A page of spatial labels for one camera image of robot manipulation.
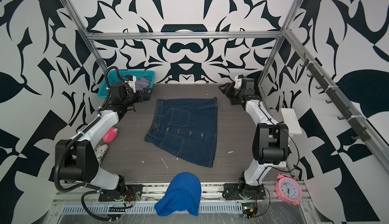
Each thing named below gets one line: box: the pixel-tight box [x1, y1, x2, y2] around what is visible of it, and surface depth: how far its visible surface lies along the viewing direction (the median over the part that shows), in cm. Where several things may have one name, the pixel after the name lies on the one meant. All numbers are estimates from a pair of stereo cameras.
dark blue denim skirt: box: [144, 96, 218, 168], surface depth 96 cm
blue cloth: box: [154, 172, 202, 217], surface depth 70 cm
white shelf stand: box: [280, 107, 303, 135], surface depth 77 cm
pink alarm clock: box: [275, 173, 303, 206], surface depth 75 cm
